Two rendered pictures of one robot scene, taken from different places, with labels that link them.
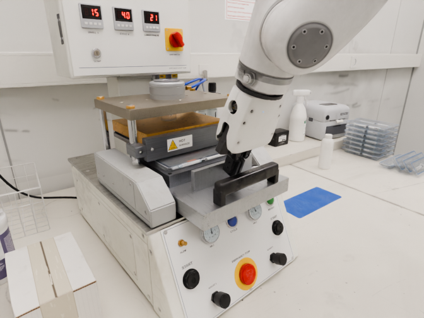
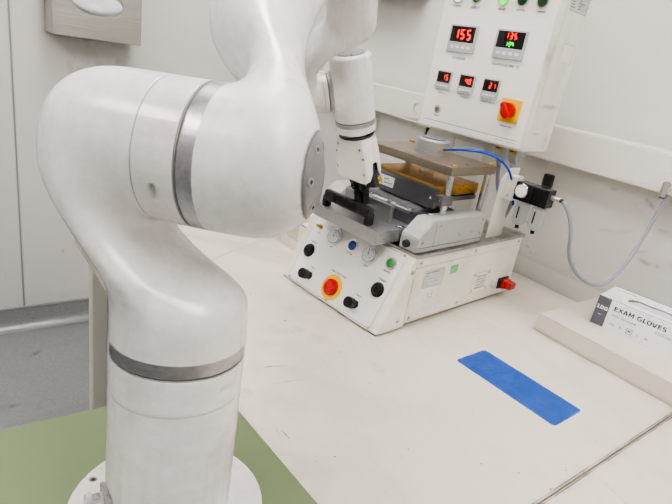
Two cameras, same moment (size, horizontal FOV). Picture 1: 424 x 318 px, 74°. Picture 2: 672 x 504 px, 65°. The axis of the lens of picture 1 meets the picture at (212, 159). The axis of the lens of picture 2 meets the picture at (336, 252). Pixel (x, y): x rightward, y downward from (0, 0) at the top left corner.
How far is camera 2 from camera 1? 125 cm
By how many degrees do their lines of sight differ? 79
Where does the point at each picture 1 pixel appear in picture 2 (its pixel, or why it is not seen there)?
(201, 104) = (415, 158)
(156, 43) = (489, 110)
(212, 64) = not seen: outside the picture
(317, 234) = (422, 362)
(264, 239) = (361, 284)
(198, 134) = (400, 181)
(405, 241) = (426, 432)
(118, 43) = (456, 104)
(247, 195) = (339, 213)
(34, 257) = not seen: hidden behind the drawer
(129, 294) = not seen: hidden behind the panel
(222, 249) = (333, 255)
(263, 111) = (344, 147)
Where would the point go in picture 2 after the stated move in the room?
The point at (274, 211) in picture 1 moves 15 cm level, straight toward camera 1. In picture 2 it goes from (387, 276) to (322, 261)
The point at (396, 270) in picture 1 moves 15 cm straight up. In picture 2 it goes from (360, 392) to (376, 318)
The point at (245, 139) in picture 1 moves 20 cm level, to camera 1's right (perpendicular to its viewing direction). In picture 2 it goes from (340, 164) to (344, 187)
